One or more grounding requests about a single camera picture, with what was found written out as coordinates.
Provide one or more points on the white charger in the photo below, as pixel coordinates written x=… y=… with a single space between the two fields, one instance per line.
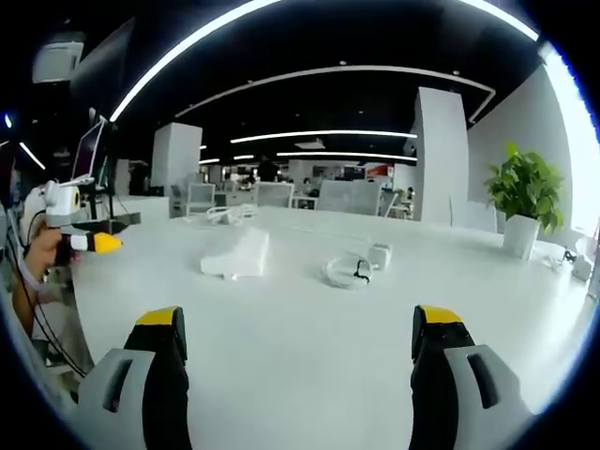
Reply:
x=380 y=255

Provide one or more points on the computer monitor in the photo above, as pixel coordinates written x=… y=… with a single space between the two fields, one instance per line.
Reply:
x=89 y=154

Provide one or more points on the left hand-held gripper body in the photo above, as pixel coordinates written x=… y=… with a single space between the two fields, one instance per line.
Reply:
x=58 y=204

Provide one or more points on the white plant pot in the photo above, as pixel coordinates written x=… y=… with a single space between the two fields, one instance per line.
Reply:
x=520 y=236

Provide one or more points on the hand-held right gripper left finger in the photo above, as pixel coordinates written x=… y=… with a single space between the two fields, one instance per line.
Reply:
x=140 y=375

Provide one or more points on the person's left hand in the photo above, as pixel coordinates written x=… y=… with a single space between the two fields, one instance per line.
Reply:
x=44 y=253

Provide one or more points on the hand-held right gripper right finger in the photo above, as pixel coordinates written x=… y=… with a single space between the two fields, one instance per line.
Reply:
x=461 y=375

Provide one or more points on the white desk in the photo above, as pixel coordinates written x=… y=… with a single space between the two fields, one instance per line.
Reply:
x=300 y=319

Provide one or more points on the white cloth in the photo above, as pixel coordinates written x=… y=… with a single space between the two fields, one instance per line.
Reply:
x=236 y=258

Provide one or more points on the green potted plant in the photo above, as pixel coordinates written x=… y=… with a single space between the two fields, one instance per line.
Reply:
x=527 y=185

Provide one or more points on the small white adapter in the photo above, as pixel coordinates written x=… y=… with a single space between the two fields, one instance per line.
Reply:
x=581 y=267

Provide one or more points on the ceiling air conditioner unit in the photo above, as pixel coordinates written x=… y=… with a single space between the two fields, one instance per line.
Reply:
x=56 y=61

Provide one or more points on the grey mesh office chair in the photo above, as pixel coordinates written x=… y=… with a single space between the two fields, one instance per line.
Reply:
x=275 y=194
x=200 y=199
x=349 y=197

